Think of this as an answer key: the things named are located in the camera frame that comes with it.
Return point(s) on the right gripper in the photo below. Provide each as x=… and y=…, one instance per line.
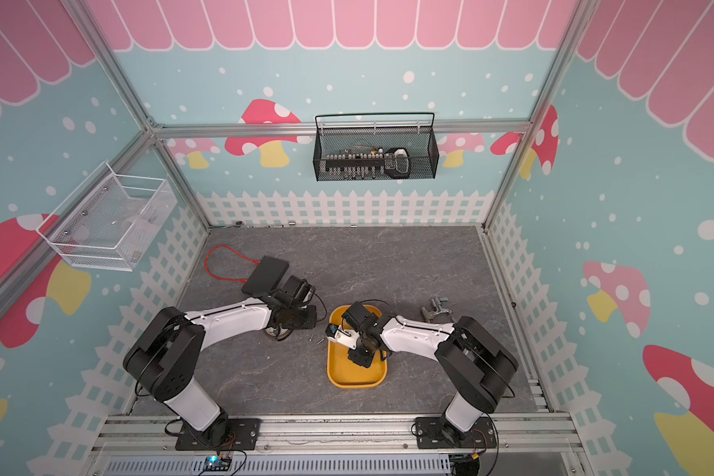
x=357, y=359

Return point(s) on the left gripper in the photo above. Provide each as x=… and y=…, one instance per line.
x=310, y=321

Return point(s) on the yellow plastic storage box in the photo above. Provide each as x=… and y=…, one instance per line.
x=340, y=370

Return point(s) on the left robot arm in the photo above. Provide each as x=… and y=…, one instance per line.
x=164, y=357

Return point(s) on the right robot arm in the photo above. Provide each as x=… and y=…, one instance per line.
x=478, y=365

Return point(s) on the black rectangular box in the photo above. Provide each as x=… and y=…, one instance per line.
x=266, y=276

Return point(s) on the chrome faucet fitting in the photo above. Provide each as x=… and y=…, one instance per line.
x=437, y=309

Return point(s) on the green circuit board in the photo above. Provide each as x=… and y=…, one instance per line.
x=217, y=463

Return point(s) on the black item in basket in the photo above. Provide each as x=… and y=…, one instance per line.
x=397, y=164

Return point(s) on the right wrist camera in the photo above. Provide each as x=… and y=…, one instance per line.
x=338, y=335

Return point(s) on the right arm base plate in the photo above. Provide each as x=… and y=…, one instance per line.
x=432, y=432

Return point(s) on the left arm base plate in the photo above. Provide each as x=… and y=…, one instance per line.
x=223, y=435

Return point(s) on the black wire wall basket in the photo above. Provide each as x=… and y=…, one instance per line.
x=352, y=146

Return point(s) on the aluminium front rail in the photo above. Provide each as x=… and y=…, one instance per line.
x=344, y=434

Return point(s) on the white wire wall basket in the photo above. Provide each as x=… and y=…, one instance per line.
x=109, y=221

